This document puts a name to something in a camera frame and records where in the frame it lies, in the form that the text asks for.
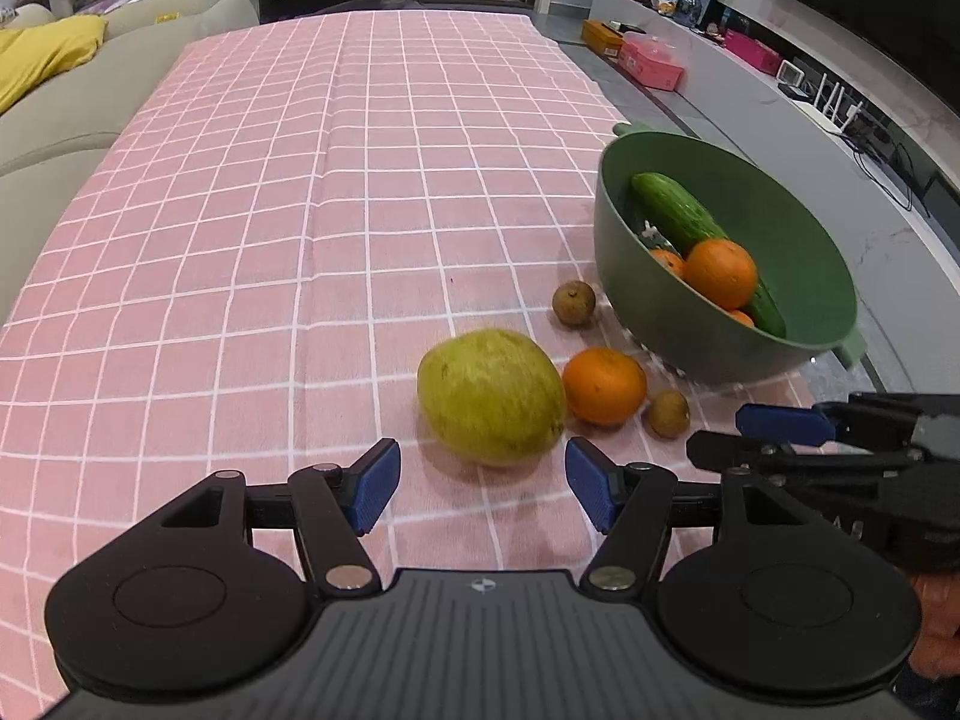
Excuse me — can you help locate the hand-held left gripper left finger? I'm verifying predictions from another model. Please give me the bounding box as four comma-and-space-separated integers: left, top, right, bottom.
139, 439, 401, 601

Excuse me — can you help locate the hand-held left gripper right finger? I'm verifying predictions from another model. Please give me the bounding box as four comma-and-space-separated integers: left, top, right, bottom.
566, 437, 826, 601

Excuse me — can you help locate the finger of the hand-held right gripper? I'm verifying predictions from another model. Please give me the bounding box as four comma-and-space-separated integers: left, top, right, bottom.
686, 431, 920, 481
735, 392, 960, 447

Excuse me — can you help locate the small brown kiwi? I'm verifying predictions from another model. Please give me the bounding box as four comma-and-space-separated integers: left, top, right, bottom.
647, 390, 691, 438
552, 281, 597, 327

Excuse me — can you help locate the green plastic colander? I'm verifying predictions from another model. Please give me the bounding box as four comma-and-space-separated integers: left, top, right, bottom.
592, 122, 867, 385

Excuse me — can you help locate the yellow-green pear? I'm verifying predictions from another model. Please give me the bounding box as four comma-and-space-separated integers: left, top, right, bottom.
417, 328, 567, 466

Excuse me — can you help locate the green cucumber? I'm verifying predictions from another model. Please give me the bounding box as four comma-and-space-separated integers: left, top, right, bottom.
630, 171, 787, 338

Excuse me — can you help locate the person's right hand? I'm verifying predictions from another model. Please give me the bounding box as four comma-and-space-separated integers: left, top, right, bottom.
910, 574, 960, 680

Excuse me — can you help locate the white television cabinet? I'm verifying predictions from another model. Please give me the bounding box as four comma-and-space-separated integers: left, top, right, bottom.
592, 0, 960, 406

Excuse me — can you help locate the white router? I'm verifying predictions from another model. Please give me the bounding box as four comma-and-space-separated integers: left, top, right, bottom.
795, 75, 867, 136

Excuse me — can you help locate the pink checked tablecloth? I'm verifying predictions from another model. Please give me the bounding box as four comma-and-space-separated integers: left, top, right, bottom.
0, 9, 818, 698

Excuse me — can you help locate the magenta box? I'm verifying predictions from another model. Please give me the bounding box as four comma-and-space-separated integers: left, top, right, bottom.
724, 30, 782, 76

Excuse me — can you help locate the pink box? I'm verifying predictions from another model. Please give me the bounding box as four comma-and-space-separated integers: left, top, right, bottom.
619, 39, 685, 92

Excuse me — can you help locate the orange box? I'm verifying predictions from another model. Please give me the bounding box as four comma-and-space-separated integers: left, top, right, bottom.
582, 19, 625, 57

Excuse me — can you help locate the beige sofa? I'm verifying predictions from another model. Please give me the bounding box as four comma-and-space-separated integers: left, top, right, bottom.
0, 0, 260, 316

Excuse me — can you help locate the yellow pillow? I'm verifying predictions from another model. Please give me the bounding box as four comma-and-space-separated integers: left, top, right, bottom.
0, 15, 107, 115

